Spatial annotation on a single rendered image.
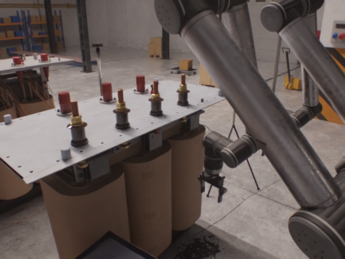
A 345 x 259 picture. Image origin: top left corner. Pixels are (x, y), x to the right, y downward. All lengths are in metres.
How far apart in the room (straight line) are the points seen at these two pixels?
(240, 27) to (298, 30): 0.45
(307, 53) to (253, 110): 0.70
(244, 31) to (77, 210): 1.18
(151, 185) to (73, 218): 0.54
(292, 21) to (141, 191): 1.31
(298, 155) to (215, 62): 0.37
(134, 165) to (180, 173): 0.53
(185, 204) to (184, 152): 0.49
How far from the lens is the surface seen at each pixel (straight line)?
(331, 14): 6.08
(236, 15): 1.09
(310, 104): 1.94
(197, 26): 0.89
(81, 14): 11.23
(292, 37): 1.48
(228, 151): 1.29
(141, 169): 1.70
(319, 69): 1.46
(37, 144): 1.39
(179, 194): 2.21
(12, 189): 3.18
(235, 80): 0.83
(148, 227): 2.00
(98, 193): 1.49
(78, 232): 1.62
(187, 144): 2.00
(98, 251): 1.43
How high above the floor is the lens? 1.90
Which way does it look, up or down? 22 degrees down
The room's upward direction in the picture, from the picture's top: straight up
